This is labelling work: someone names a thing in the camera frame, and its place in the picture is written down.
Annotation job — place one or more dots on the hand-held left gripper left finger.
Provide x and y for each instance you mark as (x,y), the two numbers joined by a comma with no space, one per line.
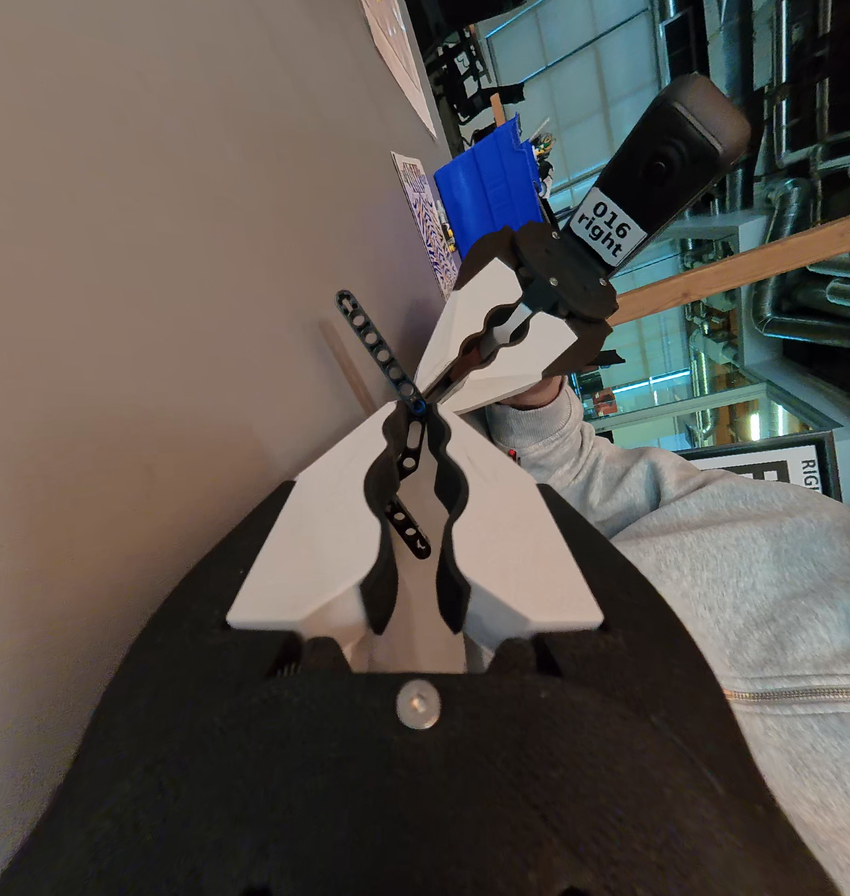
(306,560)

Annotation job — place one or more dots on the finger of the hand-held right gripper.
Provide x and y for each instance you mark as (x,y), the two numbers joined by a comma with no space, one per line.
(467,308)
(516,371)

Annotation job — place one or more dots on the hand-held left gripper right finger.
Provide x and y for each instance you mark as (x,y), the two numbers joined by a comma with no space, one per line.
(530,560)

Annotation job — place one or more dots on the long black lego beam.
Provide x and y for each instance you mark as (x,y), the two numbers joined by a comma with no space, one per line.
(369,343)

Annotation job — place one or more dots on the person's right forearm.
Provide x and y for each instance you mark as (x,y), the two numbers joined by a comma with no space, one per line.
(607,476)

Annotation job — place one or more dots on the person's right hand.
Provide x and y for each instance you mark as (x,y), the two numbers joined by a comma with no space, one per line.
(537,393)

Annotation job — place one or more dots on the blue patterned paper sheet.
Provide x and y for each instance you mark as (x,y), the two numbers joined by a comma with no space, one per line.
(425,217)

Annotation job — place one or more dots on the blue ridged plastic bin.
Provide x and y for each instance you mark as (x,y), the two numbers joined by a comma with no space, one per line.
(481,189)

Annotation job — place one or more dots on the wooden beam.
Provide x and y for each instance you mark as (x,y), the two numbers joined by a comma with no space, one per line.
(747,269)

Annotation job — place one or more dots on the black framed white sign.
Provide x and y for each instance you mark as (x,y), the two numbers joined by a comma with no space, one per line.
(747,465)

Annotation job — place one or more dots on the clear sleeved paper sheet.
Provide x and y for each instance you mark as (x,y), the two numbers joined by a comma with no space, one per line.
(397,56)

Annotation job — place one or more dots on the person's torso in grey hoodie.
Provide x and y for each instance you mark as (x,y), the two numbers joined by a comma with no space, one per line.
(782,770)

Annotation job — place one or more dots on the silver ventilation duct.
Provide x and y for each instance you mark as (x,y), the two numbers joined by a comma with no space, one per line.
(782,210)

